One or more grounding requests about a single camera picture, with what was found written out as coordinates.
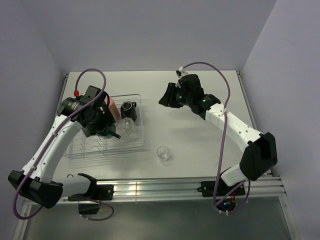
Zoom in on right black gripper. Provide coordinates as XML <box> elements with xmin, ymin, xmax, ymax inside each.
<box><xmin>158</xmin><ymin>82</ymin><xmax>193</xmax><ymax>109</ymax></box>

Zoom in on teal ceramic mug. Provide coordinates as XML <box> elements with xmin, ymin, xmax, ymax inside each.
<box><xmin>96</xmin><ymin>127</ymin><xmax>121</xmax><ymax>139</ymax></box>

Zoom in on pink plastic cup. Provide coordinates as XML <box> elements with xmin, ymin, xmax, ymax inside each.
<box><xmin>104</xmin><ymin>96</ymin><xmax>122</xmax><ymax>121</ymax></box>

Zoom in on black ceramic mug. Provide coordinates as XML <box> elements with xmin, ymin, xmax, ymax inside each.
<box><xmin>120</xmin><ymin>101</ymin><xmax>137</xmax><ymax>122</ymax></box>

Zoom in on clear glass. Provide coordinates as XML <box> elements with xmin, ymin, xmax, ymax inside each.
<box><xmin>156</xmin><ymin>146</ymin><xmax>171</xmax><ymax>162</ymax></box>
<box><xmin>117</xmin><ymin>117</ymin><xmax>137</xmax><ymax>138</ymax></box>

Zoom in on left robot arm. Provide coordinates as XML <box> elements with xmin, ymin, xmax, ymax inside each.
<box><xmin>8</xmin><ymin>85</ymin><xmax>114</xmax><ymax>209</ymax></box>

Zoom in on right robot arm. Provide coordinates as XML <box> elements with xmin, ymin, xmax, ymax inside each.
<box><xmin>158</xmin><ymin>70</ymin><xmax>278</xmax><ymax>195</ymax></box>

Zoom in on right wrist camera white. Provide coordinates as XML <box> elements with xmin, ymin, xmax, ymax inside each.
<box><xmin>175</xmin><ymin>66</ymin><xmax>188</xmax><ymax>79</ymax></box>

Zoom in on clear wire dish rack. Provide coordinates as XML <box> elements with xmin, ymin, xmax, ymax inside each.
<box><xmin>63</xmin><ymin>93</ymin><xmax>145</xmax><ymax>159</ymax></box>

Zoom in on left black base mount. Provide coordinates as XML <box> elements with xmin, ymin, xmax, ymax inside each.
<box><xmin>67</xmin><ymin>184</ymin><xmax>115</xmax><ymax>219</ymax></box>

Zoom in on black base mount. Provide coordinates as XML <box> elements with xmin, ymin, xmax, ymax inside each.
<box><xmin>67</xmin><ymin>184</ymin><xmax>115</xmax><ymax>219</ymax></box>
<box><xmin>196</xmin><ymin>180</ymin><xmax>245</xmax><ymax>212</ymax></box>

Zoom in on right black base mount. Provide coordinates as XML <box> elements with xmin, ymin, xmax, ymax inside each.
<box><xmin>196</xmin><ymin>180</ymin><xmax>245</xmax><ymax>212</ymax></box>

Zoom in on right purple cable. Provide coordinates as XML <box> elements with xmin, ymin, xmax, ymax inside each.
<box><xmin>182</xmin><ymin>61</ymin><xmax>252</xmax><ymax>214</ymax></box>

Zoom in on aluminium mounting rail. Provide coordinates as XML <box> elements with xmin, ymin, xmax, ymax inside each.
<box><xmin>27</xmin><ymin>159</ymin><xmax>287</xmax><ymax>203</ymax></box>

